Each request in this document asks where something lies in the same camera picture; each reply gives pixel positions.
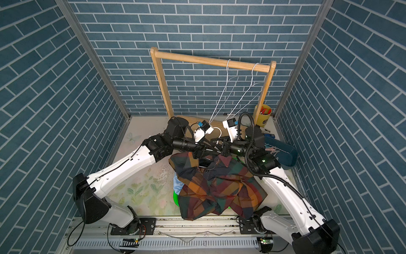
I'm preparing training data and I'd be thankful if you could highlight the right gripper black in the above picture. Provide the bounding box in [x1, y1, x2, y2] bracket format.
[211, 136, 253, 160]

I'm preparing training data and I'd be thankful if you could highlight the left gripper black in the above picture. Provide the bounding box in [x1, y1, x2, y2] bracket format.
[171, 137, 217, 159]

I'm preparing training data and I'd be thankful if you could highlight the white wire hanger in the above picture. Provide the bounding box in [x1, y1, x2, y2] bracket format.
[226, 62, 260, 120]
[209, 59, 239, 124]
[209, 127, 222, 150]

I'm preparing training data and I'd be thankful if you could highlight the dark multicolour plaid shirt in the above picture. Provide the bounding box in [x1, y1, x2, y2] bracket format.
[169, 152, 267, 221]

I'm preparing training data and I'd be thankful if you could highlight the light blue shirt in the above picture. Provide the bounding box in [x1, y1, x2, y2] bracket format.
[173, 175, 184, 195]

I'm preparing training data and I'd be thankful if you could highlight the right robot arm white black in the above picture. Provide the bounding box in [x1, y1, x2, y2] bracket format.
[223, 112, 340, 254]

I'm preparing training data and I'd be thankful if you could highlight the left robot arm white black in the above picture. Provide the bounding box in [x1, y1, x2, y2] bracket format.
[73, 117, 213, 235]

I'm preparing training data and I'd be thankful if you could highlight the green plastic basket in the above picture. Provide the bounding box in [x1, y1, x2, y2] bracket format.
[173, 190, 220, 209]

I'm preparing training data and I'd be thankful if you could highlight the yellow pen cup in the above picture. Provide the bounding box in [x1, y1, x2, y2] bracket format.
[255, 104, 272, 127]

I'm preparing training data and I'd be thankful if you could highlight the teal storage box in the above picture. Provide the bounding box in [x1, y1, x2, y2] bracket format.
[265, 136, 298, 167]

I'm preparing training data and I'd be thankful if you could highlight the wooden clothes rack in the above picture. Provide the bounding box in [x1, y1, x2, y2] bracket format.
[150, 47, 277, 137]

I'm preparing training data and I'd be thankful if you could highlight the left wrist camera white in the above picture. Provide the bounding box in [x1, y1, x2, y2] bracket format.
[193, 120, 214, 143]

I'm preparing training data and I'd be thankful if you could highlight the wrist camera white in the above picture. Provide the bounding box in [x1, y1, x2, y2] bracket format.
[193, 120, 214, 143]
[222, 118, 238, 143]

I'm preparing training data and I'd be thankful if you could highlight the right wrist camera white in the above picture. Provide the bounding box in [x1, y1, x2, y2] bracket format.
[222, 118, 238, 143]

